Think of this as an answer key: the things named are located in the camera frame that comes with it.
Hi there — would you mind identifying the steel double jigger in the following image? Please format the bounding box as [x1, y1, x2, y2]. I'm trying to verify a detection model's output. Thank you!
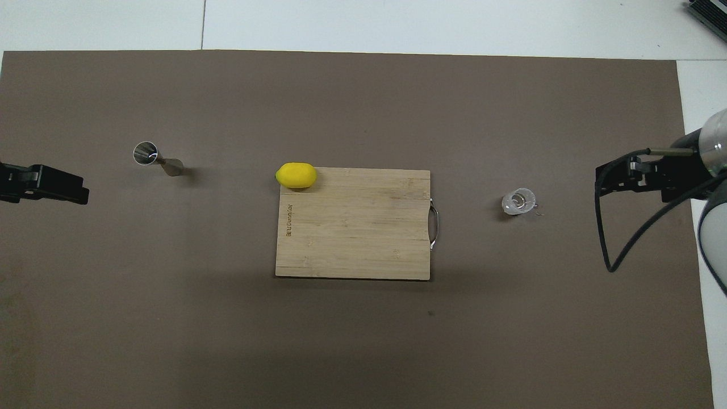
[133, 141, 185, 177]

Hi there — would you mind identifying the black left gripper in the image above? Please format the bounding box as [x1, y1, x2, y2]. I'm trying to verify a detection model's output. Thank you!
[0, 162, 90, 205]

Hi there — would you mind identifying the yellow lemon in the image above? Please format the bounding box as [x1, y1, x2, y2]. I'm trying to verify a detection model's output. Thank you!
[275, 162, 317, 189]

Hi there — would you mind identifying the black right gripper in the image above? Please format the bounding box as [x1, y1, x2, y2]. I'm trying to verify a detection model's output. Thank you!
[595, 155, 711, 202]

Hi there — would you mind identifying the brown table mat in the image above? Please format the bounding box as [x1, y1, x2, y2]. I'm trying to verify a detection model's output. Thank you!
[0, 50, 715, 409]

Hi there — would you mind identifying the wooden cutting board, metal handle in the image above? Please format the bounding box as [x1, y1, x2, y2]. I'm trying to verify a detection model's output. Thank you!
[275, 167, 439, 281]

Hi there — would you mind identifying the grey ribbed device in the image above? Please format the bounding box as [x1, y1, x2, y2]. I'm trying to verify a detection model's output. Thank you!
[686, 0, 727, 28]

